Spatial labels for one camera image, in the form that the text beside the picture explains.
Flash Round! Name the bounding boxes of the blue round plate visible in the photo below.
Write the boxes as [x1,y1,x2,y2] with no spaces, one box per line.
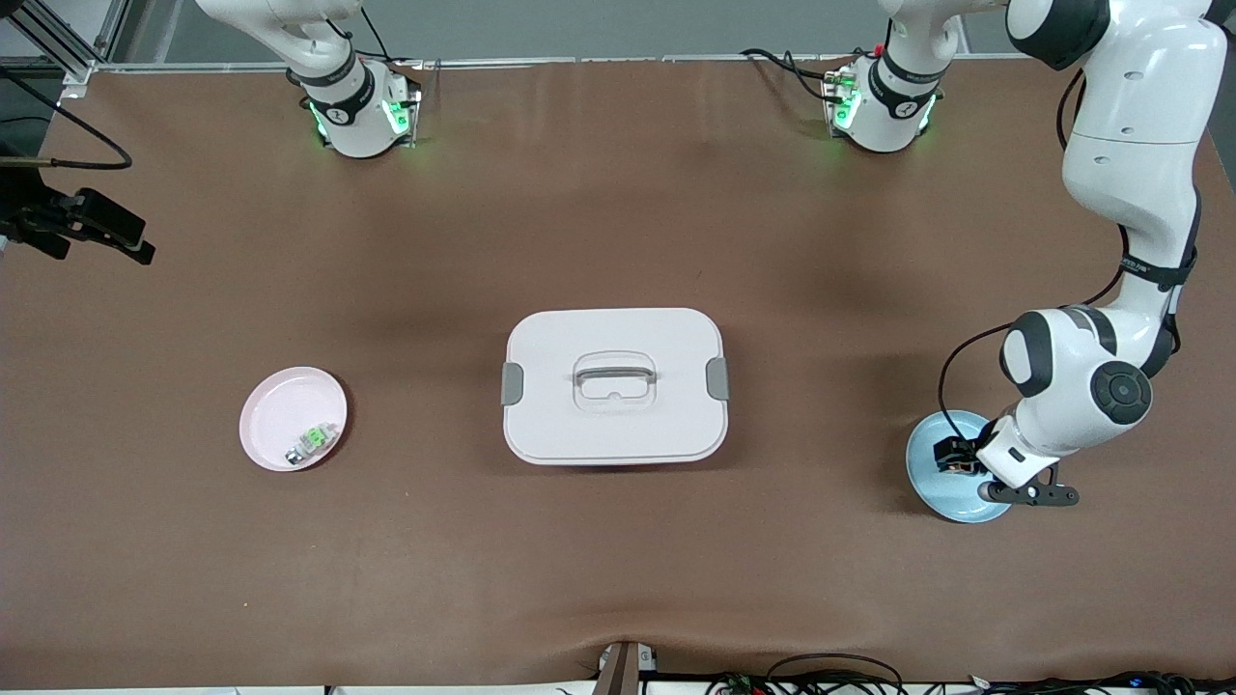
[905,409,1015,524]

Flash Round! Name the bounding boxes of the pink round plate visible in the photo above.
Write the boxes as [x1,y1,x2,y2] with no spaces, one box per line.
[239,366,349,473]

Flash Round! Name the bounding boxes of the white lidded storage box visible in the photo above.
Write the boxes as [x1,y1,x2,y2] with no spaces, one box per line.
[500,307,731,467]

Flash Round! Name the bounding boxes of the brown table mat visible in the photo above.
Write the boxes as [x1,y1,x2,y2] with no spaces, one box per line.
[0,56,1236,691]

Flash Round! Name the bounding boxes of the aluminium frame corner post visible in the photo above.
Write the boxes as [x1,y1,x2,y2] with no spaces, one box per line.
[0,0,131,97]

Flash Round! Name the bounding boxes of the black looped cable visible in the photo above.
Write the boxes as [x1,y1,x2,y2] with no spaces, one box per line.
[766,653,906,695]

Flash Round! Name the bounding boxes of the tangled cable bundle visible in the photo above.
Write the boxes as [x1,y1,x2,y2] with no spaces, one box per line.
[705,671,1236,695]

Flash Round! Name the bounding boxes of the green and white push-button switch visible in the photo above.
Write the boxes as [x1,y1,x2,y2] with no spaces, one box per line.
[284,422,341,467]

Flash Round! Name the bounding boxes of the brown camera mount bracket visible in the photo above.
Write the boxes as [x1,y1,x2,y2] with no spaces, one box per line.
[591,639,660,695]

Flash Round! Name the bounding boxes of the black arm base cable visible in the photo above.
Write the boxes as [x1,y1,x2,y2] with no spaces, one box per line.
[740,46,856,105]

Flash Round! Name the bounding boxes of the aluminium table edge rail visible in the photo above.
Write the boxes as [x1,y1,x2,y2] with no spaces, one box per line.
[92,55,1063,71]

